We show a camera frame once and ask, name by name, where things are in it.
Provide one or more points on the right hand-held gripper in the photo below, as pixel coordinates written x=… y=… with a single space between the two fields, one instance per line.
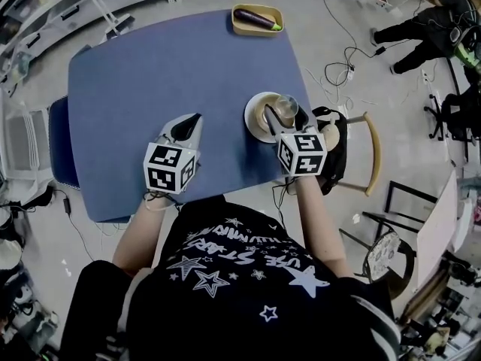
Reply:
x=302 y=152

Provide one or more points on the beige bowl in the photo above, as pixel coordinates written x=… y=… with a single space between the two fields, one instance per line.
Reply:
x=260 y=113

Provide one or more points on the white table with black legs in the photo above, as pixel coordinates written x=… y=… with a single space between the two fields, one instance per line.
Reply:
x=436 y=231

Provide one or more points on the white power strip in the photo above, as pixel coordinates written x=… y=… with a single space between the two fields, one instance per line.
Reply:
x=351 y=73

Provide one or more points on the clear glass cup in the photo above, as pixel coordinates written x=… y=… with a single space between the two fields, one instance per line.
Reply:
x=287 y=105

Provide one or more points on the wide white shelving unit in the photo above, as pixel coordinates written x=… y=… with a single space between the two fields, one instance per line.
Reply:
x=45 y=10

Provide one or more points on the person's left forearm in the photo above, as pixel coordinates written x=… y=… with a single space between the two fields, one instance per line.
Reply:
x=139 y=239

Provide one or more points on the blue tablecloth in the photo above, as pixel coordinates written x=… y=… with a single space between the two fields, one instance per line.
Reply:
x=150 y=81

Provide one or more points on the wooden chair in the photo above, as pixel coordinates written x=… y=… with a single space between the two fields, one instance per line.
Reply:
x=374 y=152

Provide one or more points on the patterned seat stool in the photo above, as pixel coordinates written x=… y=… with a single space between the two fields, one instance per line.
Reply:
x=387 y=250

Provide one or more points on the black power adapter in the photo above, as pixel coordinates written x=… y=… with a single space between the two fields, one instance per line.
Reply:
x=67 y=206

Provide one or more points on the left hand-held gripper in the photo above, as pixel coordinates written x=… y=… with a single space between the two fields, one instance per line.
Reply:
x=165 y=167

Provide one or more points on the person's black star-print shirt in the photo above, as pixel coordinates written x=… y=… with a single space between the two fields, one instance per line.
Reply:
x=244 y=295

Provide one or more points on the black office chair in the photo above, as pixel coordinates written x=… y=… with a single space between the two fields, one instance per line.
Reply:
x=456 y=115

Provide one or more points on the black bag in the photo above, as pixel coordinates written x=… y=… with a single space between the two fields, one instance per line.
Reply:
x=334 y=167

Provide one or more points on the beige round plate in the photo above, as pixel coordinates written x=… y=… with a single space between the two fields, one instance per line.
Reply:
x=250 y=124

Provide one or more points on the white plastic basket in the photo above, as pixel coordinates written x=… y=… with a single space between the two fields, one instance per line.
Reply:
x=22 y=145

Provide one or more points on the person's right forearm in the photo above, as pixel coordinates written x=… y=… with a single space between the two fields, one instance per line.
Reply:
x=319 y=220

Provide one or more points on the yellow plastic tray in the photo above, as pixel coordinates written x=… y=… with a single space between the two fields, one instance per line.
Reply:
x=240 y=28

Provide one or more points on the purple eggplant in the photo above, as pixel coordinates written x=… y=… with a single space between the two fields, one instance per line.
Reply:
x=255 y=18

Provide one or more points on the blue chair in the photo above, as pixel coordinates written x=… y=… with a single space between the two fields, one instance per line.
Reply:
x=62 y=145

